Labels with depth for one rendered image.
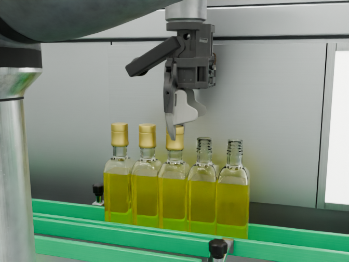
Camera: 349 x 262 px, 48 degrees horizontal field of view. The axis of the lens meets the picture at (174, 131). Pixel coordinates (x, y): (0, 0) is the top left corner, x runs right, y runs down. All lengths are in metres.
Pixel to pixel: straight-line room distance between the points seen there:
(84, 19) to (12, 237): 0.17
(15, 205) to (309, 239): 0.62
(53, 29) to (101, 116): 0.74
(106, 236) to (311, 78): 0.51
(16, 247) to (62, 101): 0.74
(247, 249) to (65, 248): 0.33
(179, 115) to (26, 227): 0.44
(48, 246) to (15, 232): 0.47
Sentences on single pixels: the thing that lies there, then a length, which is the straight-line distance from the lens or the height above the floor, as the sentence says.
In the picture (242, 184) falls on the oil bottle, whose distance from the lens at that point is 0.73.
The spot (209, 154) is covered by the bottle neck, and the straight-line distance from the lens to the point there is 0.74.
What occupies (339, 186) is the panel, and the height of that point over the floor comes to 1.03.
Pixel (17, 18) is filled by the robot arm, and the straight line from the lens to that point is 0.25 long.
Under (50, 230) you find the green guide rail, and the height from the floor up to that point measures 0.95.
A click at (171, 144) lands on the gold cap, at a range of 0.75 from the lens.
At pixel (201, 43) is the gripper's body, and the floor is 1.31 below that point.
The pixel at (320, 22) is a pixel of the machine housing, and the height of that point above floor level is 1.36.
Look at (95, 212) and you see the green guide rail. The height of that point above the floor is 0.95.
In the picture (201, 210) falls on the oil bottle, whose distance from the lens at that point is 0.76.
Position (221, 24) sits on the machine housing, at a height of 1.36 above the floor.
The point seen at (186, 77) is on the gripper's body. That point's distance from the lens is 0.72.
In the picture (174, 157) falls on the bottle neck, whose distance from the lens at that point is 0.76.
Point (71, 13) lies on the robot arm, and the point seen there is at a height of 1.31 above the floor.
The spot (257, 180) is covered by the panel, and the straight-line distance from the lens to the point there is 0.88.
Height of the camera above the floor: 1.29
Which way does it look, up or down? 10 degrees down
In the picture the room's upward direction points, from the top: straight up
